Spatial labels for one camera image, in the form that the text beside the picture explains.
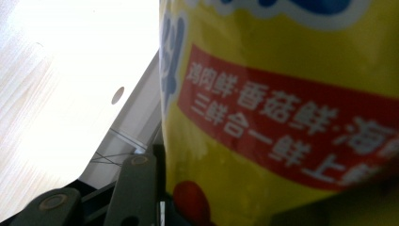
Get black floor cables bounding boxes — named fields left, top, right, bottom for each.
left=89, top=152, right=139, bottom=168

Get yellow seasoning bag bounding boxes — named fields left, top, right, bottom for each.
left=158, top=0, right=399, bottom=226

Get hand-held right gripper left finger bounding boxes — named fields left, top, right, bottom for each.
left=152, top=143, right=168, bottom=202

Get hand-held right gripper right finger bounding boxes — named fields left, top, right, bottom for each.
left=270, top=161, right=399, bottom=226

